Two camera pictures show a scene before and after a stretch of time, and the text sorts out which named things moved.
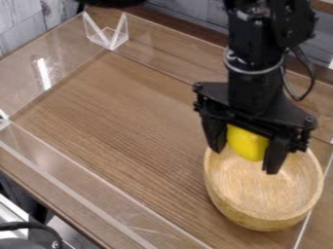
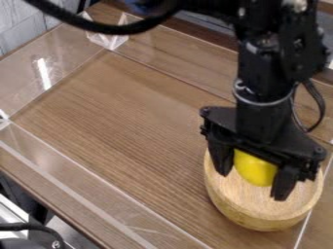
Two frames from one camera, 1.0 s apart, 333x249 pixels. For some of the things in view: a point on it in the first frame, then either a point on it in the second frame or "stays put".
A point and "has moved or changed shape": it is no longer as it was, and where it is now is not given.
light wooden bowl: x=259 y=200 stays put
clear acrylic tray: x=102 y=148 stays put
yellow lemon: x=246 y=144 has moved or changed shape
